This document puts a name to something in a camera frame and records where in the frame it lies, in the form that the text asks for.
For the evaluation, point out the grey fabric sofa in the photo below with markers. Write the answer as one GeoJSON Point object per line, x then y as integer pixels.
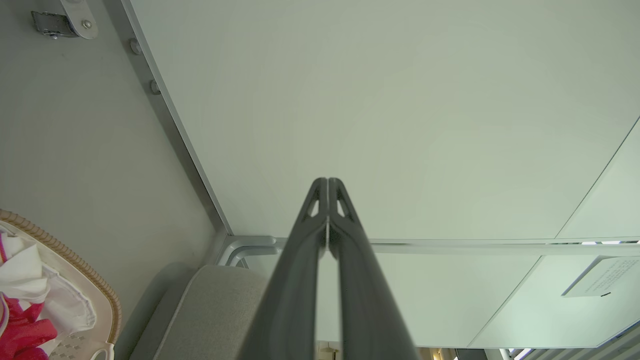
{"type": "Point", "coordinates": [210, 315]}

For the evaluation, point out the white laundry basket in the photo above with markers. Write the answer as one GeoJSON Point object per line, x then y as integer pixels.
{"type": "Point", "coordinates": [75, 345]}

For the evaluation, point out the grey partition foot bracket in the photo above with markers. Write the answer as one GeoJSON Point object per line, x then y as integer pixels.
{"type": "Point", "coordinates": [82, 17]}

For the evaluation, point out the red garment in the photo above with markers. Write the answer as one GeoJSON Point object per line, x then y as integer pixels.
{"type": "Point", "coordinates": [25, 335]}

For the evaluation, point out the grey partition bottom rail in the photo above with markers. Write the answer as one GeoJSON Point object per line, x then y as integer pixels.
{"type": "Point", "coordinates": [167, 107]}

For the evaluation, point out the white cloth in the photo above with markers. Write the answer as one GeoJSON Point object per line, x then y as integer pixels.
{"type": "Point", "coordinates": [30, 280]}

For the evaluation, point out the grey curved partition foot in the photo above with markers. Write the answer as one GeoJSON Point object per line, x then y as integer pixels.
{"type": "Point", "coordinates": [240, 246]}

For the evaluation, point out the black caster wheel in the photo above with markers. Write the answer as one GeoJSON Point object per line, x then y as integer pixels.
{"type": "Point", "coordinates": [50, 24]}

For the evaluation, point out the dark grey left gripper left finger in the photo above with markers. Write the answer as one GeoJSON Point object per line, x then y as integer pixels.
{"type": "Point", "coordinates": [290, 300]}

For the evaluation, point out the small grey levelling foot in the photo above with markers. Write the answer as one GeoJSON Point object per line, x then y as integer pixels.
{"type": "Point", "coordinates": [135, 46]}
{"type": "Point", "coordinates": [155, 87]}

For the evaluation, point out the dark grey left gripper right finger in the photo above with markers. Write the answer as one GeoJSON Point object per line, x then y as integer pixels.
{"type": "Point", "coordinates": [365, 300]}

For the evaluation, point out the white paper sign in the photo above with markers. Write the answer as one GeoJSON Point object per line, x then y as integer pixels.
{"type": "Point", "coordinates": [605, 277]}

